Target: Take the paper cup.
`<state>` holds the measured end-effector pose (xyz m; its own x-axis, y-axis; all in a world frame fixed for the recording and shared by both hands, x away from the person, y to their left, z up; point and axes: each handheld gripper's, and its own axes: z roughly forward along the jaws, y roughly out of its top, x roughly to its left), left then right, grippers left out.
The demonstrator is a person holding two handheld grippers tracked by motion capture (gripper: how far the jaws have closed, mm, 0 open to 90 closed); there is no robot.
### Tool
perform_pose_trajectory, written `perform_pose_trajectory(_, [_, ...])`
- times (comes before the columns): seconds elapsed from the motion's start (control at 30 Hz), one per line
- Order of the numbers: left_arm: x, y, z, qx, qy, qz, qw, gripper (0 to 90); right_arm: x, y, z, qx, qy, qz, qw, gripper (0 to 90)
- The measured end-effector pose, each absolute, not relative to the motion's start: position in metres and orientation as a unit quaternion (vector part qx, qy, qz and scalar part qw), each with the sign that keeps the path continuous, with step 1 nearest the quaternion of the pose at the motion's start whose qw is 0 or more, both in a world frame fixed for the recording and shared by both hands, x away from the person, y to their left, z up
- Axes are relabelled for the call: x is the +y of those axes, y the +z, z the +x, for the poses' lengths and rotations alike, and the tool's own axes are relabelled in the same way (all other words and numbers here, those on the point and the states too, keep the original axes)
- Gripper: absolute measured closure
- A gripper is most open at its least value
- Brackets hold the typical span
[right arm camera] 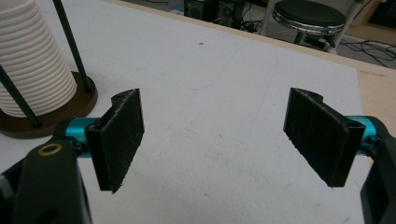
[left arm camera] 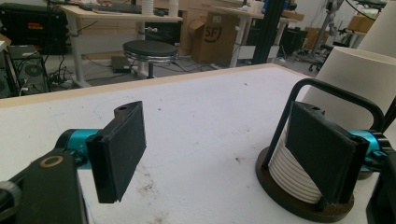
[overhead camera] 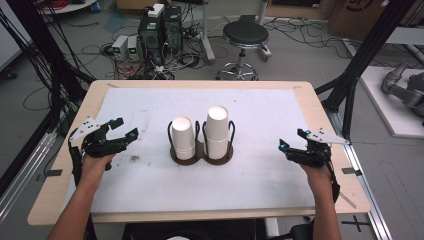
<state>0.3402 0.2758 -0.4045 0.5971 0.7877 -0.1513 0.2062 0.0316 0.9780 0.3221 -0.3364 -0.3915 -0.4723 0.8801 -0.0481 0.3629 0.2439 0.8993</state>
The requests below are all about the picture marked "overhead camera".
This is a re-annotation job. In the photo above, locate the person's left hand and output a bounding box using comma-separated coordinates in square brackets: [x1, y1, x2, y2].
[79, 152, 116, 189]

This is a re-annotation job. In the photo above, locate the black frame post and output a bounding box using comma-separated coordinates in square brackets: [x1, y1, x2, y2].
[5, 0, 96, 104]
[314, 0, 418, 143]

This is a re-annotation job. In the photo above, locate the tangle of floor cables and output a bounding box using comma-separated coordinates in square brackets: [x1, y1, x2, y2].
[99, 6, 208, 81]

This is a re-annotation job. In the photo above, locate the person's right hand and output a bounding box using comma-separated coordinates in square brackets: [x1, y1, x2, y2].
[297, 161, 334, 193]

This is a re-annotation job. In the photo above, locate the brown cardboard box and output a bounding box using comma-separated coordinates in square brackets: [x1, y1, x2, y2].
[327, 0, 419, 42]

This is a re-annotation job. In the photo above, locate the person's dark clothing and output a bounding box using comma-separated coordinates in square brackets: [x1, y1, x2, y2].
[122, 218, 268, 240]

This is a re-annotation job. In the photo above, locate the black computer tower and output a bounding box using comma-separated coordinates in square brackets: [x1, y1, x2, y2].
[163, 5, 184, 54]
[137, 13, 166, 66]

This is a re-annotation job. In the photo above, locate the aluminium rail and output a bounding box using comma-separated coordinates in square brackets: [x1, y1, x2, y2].
[0, 129, 58, 223]
[324, 109, 395, 240]

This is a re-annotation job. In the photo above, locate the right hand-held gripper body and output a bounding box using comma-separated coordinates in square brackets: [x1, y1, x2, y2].
[285, 127, 351, 168]

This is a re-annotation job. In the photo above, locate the grey desk leg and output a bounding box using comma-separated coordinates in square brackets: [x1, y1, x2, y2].
[199, 0, 217, 65]
[255, 0, 273, 63]

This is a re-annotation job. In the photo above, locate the white foam mat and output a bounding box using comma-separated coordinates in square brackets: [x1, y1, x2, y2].
[68, 87, 318, 214]

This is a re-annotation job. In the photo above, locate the white box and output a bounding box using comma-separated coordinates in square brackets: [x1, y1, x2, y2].
[147, 3, 166, 19]

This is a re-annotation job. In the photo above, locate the thin wooden stick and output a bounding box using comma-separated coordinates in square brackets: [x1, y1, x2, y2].
[339, 191, 358, 210]

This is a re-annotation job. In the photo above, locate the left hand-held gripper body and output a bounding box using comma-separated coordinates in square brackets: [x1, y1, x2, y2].
[68, 116, 130, 159]

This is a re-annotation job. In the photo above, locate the black tape cross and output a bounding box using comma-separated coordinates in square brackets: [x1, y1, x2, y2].
[340, 214, 372, 234]

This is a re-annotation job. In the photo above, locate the white floor board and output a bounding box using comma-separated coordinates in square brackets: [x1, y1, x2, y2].
[359, 65, 424, 139]

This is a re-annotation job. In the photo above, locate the white round table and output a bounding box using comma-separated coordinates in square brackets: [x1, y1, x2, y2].
[39, 0, 98, 16]

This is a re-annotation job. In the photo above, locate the dark brown cup holder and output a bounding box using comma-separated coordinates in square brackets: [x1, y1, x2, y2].
[166, 119, 237, 167]

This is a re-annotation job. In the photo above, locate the light wooden table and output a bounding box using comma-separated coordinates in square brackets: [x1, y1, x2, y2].
[27, 79, 372, 227]

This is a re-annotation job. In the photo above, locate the grey power supply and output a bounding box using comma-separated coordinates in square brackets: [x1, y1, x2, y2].
[127, 35, 141, 62]
[111, 34, 130, 62]

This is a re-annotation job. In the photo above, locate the black round stool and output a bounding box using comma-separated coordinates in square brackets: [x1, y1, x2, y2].
[215, 20, 270, 81]

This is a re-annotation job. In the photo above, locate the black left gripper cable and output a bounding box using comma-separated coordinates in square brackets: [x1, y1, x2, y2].
[67, 137, 85, 188]

